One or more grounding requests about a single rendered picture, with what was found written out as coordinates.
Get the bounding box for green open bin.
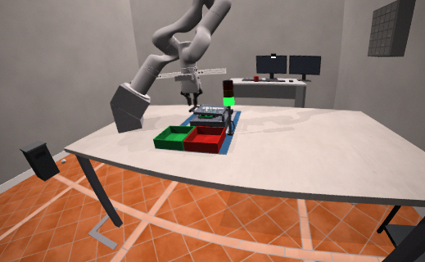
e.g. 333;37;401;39
153;126;196;151

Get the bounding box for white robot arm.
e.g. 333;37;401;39
124;0;232;100

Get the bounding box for red bin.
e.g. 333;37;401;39
183;126;226;154

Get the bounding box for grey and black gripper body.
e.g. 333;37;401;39
181;73;201;93

